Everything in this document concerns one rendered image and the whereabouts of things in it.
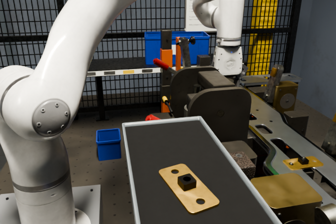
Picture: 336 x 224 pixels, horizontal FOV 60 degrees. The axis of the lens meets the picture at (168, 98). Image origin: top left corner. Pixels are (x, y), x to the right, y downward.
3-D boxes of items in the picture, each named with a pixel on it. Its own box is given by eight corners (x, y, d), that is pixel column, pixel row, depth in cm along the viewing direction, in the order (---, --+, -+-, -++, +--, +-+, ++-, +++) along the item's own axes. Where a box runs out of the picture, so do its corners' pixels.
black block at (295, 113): (303, 190, 104) (319, 115, 94) (278, 193, 102) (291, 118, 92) (294, 180, 109) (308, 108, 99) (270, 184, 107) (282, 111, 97)
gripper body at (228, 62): (218, 45, 98) (216, 77, 102) (246, 44, 100) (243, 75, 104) (210, 41, 105) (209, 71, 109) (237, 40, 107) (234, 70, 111)
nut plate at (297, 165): (313, 156, 69) (314, 152, 69) (324, 165, 66) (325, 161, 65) (281, 161, 68) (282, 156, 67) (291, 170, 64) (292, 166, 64)
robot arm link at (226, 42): (220, 39, 97) (220, 48, 98) (245, 38, 98) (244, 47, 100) (212, 35, 104) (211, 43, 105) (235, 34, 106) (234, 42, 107)
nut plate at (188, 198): (221, 205, 31) (222, 195, 31) (190, 216, 30) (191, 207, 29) (183, 164, 38) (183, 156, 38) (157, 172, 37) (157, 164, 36)
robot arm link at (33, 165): (24, 200, 58) (1, 87, 49) (-5, 161, 70) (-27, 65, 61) (79, 175, 66) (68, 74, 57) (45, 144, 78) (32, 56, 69)
